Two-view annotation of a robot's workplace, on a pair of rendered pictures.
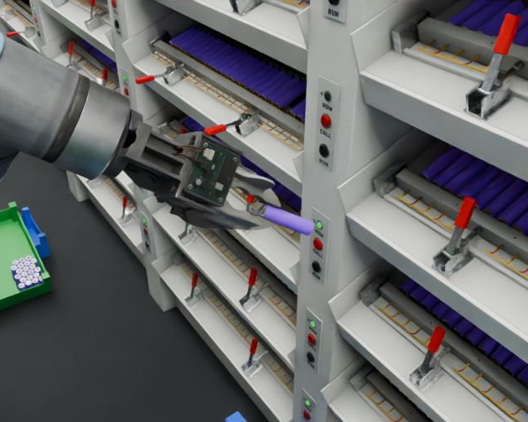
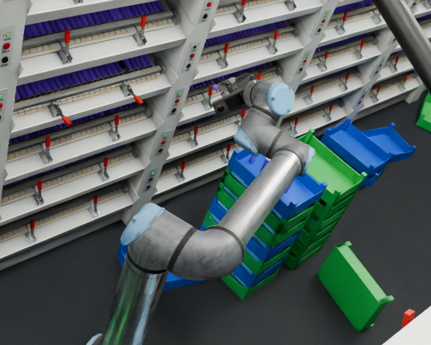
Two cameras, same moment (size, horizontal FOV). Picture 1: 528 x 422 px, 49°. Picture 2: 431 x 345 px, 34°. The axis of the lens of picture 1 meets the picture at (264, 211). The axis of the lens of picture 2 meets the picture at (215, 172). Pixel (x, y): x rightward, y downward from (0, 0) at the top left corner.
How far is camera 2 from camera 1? 2.42 m
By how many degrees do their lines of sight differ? 83
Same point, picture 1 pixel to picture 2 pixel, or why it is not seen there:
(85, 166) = not seen: hidden behind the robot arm
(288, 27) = (167, 35)
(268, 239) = (126, 131)
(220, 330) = (60, 225)
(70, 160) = not seen: hidden behind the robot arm
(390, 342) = (191, 109)
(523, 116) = (245, 15)
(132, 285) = not seen: outside the picture
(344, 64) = (203, 33)
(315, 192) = (178, 83)
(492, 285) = (230, 60)
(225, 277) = (79, 185)
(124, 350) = (30, 309)
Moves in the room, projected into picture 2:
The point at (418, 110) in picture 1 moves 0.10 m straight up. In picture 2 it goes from (225, 31) to (234, 5)
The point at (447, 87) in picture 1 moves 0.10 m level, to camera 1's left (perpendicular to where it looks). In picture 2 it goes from (226, 20) to (231, 37)
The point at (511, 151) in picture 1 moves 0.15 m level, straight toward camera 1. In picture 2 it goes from (249, 24) to (289, 42)
